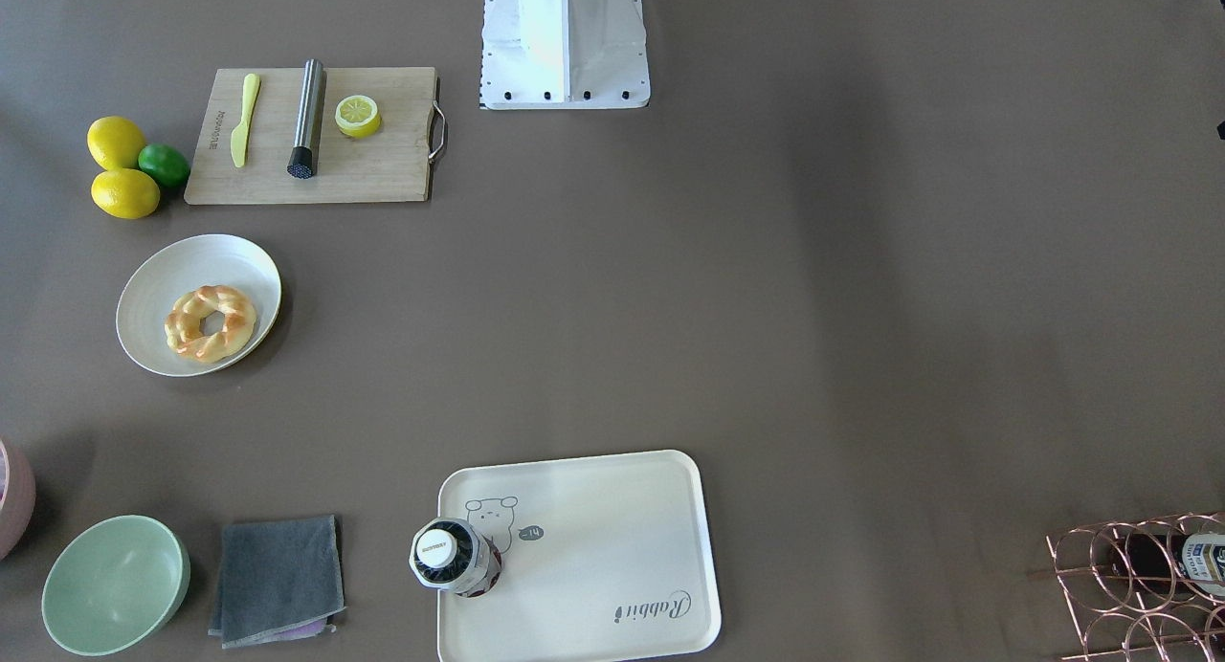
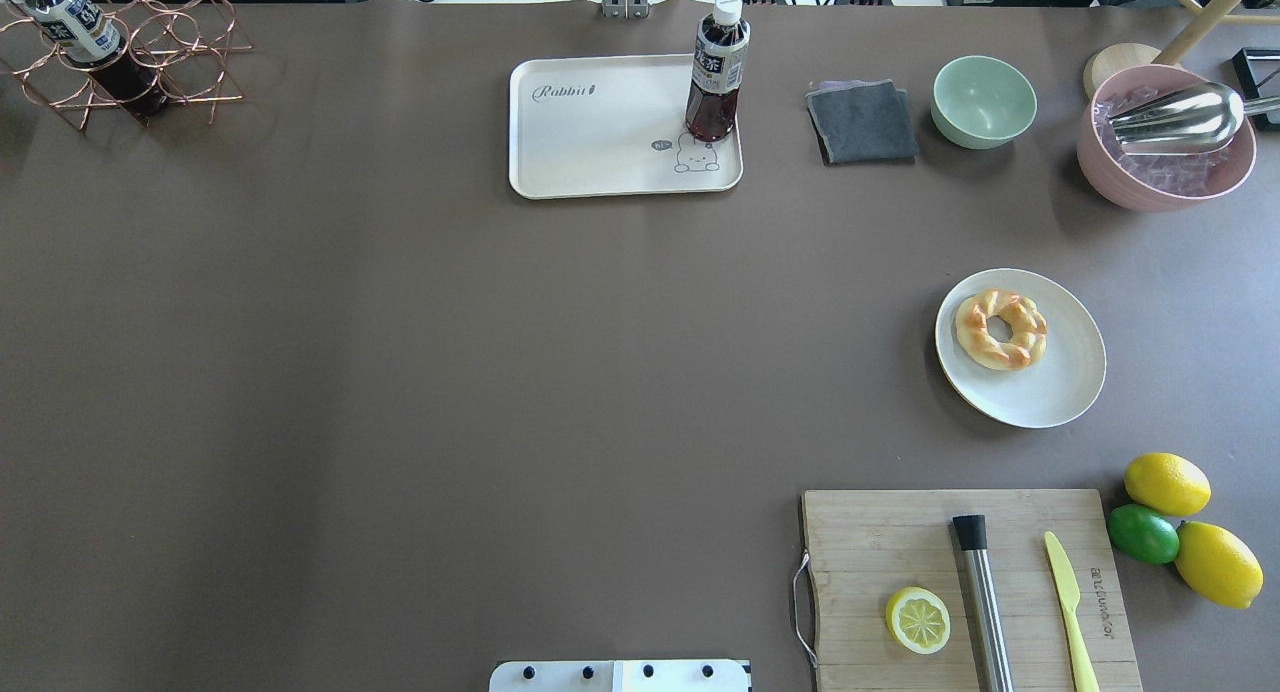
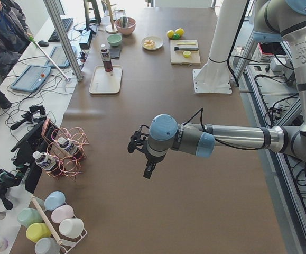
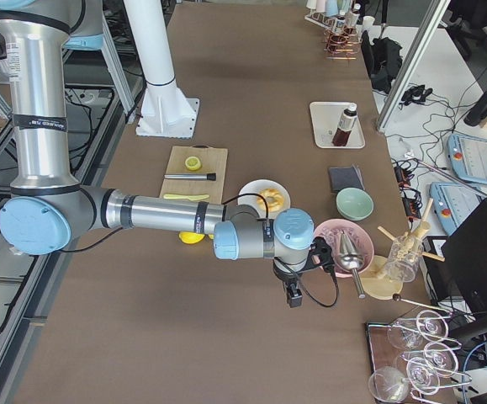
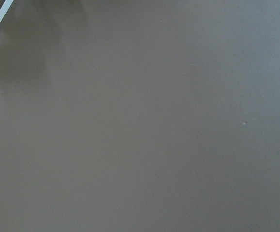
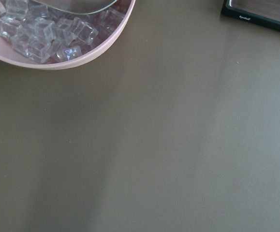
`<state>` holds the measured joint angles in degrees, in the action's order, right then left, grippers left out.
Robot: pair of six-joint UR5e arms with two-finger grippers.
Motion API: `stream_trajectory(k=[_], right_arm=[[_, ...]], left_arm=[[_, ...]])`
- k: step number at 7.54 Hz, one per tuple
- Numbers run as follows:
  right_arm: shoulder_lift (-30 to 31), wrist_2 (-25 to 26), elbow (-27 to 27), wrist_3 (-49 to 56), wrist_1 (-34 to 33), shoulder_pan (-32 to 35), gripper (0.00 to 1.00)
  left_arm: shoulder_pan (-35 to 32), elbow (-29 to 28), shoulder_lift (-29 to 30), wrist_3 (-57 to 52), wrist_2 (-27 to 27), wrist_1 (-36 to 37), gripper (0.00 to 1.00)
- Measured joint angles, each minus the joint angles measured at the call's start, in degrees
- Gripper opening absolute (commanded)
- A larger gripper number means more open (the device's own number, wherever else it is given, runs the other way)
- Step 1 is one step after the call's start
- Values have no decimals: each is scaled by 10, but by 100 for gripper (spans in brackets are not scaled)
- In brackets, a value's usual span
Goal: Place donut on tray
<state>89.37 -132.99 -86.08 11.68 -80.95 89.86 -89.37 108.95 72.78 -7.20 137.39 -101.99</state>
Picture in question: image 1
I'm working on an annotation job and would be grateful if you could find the braided donut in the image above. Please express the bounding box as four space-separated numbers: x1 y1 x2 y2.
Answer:
165 284 258 363

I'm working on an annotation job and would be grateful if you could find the white plate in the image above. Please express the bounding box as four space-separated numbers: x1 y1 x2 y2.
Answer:
115 233 281 376

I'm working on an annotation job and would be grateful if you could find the cream rabbit tray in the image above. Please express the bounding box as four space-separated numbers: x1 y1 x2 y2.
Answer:
437 450 723 661

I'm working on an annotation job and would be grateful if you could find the bamboo cutting board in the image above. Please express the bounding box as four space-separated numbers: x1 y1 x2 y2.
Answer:
184 66 443 206

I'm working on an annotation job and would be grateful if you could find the dark sauce bottle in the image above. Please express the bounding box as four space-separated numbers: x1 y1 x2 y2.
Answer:
408 517 503 598

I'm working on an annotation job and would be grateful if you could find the halved lemon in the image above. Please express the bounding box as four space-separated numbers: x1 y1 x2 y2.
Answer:
334 94 382 139

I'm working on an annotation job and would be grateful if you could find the steel cylindrical muddler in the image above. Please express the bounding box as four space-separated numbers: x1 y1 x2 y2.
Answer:
287 56 325 181

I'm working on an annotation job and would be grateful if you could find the yellow plastic knife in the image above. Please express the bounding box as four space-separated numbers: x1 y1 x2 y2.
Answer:
229 74 261 168

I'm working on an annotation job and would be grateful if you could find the grey folded cloth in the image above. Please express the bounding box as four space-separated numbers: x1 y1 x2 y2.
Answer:
209 515 345 649

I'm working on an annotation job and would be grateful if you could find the green lime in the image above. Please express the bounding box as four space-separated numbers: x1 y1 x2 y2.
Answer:
137 143 191 188

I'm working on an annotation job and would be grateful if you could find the lower yellow lemon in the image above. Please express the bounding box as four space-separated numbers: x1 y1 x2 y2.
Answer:
91 168 160 219

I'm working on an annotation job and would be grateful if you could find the yellow lemon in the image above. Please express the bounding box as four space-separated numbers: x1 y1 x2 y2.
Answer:
86 116 147 170
91 168 160 219

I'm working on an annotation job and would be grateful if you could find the upper yellow lemon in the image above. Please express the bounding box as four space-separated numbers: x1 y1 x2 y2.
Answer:
86 116 147 170

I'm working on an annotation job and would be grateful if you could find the mint green bowl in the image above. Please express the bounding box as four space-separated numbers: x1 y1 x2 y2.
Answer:
42 515 191 656

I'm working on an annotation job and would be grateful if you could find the bottle lying in rack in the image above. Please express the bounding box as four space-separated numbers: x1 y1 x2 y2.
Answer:
1110 532 1224 599

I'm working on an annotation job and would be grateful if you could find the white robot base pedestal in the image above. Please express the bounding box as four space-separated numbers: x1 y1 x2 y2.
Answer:
479 0 650 110

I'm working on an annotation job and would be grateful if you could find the copper wire bottle rack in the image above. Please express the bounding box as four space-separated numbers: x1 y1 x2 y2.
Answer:
1046 511 1223 661

